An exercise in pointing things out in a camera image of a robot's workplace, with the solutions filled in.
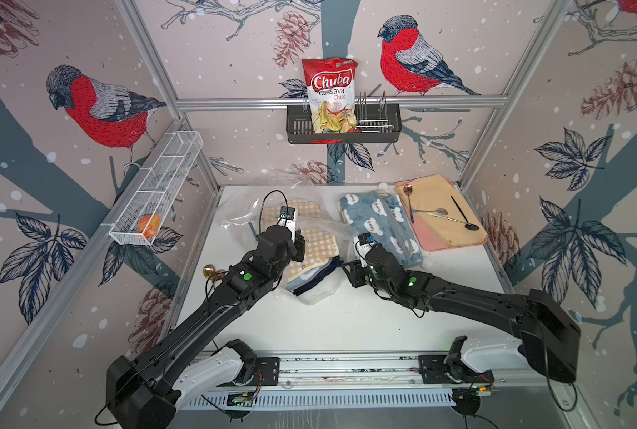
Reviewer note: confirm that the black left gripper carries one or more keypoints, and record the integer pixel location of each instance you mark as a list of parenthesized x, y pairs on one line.
[(299, 245)]

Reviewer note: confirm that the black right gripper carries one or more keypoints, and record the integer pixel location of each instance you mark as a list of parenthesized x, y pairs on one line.
[(354, 272)]

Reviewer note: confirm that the clear plastic vacuum bag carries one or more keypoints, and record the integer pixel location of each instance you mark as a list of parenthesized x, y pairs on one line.
[(249, 211)]

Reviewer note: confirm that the teal cloud pattern blanket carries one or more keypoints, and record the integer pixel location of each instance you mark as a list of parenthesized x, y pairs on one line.
[(386, 220)]

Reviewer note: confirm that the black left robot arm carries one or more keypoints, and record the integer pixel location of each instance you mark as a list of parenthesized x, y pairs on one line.
[(141, 392)]

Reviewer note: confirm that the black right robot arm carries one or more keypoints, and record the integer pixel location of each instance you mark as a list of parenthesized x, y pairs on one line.
[(550, 337)]

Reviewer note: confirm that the beige checkered blanket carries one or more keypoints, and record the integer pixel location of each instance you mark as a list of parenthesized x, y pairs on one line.
[(321, 254)]

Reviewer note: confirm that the red cassava chips bag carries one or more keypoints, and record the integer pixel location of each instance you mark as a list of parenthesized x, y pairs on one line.
[(331, 94)]

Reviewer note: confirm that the gold spoon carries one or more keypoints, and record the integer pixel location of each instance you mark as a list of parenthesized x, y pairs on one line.
[(212, 274)]

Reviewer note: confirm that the silver spoon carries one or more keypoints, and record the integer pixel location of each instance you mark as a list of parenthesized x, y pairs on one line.
[(440, 211)]

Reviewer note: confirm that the rainbow metallic spoon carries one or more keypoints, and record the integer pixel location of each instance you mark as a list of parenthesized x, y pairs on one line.
[(408, 190)]

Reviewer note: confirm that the beige folded cloth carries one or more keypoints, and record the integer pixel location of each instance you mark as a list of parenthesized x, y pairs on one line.
[(441, 206)]

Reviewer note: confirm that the black spoon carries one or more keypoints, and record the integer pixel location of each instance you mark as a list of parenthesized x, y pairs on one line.
[(468, 225)]

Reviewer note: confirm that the orange item in basket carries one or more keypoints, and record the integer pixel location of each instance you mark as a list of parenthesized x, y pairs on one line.
[(148, 226)]

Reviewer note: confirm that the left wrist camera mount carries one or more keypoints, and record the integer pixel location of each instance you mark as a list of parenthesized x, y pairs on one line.
[(287, 219)]

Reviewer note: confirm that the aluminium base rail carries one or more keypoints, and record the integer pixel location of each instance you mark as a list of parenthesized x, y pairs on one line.
[(374, 370)]

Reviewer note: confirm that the white wire mesh basket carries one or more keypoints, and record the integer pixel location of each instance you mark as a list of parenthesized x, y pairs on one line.
[(159, 188)]

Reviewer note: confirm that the dark grey wall rack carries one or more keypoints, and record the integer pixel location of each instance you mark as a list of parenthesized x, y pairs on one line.
[(365, 123)]

